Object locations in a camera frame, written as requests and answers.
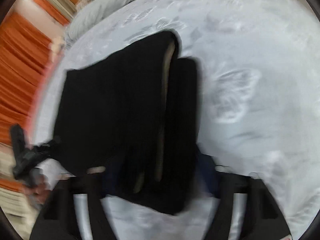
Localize black pants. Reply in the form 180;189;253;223
53;30;203;217

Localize left hand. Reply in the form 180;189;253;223
28;168;61;204

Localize orange curtain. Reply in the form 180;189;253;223
0;0;71;193

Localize grey butterfly bedspread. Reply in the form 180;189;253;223
32;0;319;239

